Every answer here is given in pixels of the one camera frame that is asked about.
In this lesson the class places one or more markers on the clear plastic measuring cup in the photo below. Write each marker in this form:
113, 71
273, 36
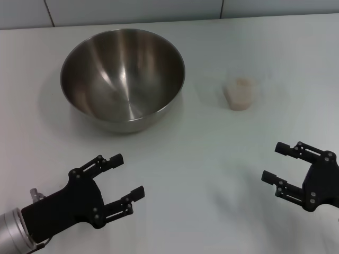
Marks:
239, 98

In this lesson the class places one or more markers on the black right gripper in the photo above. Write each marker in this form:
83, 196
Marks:
323, 180

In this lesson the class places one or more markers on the stainless steel mixing bowl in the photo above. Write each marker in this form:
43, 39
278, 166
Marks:
121, 79

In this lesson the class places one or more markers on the white uncooked rice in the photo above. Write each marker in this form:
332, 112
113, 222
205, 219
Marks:
239, 102

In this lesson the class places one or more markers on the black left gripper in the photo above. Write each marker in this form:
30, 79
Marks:
66, 206

